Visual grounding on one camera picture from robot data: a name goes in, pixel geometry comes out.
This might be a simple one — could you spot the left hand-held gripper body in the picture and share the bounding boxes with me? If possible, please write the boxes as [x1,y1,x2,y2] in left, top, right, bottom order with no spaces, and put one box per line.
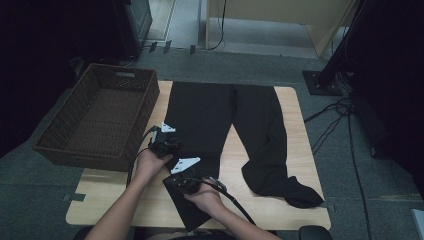
[148,121,183,158]

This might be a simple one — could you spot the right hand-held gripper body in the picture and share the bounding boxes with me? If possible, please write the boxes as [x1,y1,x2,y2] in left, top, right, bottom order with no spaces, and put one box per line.
[169,157,203,196]

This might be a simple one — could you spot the black pants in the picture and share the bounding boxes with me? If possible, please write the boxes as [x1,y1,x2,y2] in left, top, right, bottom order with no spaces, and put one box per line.
[162,80,325,233]

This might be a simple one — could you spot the brown wicker basket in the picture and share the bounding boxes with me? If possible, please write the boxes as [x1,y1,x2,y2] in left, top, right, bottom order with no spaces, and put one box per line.
[33,63,160,173]

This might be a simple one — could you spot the person's left hand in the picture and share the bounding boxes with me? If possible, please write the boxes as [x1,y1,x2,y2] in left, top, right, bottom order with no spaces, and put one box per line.
[134,150,174,183]

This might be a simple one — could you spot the person's right hand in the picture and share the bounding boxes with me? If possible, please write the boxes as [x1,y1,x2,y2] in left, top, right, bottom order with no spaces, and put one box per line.
[184,188,224,218]

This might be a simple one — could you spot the person's lap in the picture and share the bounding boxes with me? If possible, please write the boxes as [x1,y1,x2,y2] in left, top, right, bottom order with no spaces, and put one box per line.
[133,229,234,240]

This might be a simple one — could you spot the black chair armrest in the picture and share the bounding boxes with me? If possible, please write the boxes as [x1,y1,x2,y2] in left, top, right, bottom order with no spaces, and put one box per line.
[298,225,334,240]
[73,227,94,240]

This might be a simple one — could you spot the dark cabinet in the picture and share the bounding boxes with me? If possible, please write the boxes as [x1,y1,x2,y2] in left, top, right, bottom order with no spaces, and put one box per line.
[113,0,154,61]

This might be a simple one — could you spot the dark curtain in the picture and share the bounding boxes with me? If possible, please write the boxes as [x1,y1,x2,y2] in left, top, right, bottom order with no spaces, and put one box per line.
[0,0,128,158]
[349,0,424,198]

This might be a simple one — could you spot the black metal stand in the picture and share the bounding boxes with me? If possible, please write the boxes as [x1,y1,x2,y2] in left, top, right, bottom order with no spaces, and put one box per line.
[302,0,371,97]

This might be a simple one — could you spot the pale box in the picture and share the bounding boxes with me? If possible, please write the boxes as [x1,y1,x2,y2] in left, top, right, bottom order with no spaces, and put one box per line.
[411,208,424,240]

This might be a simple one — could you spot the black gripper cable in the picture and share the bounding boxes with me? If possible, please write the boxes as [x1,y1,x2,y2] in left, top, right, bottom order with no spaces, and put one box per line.
[186,176,257,226]
[126,124,161,188]

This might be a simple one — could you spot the black floor cable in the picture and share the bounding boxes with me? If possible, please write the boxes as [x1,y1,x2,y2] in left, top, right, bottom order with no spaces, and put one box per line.
[303,96,354,124]
[311,109,351,156]
[123,54,139,68]
[346,106,374,240]

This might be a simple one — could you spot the black hanging cable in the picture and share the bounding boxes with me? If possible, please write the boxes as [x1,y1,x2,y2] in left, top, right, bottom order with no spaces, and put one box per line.
[207,0,228,51]

